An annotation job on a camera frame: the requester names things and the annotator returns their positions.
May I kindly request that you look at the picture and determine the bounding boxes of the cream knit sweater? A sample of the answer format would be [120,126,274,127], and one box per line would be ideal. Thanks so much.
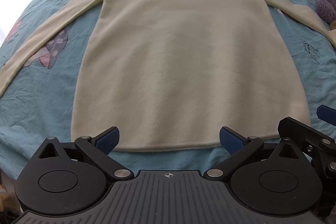
[1,0,335,151]

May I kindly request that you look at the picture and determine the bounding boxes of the purple plush toy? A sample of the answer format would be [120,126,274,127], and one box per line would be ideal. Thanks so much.
[315,0,335,24]

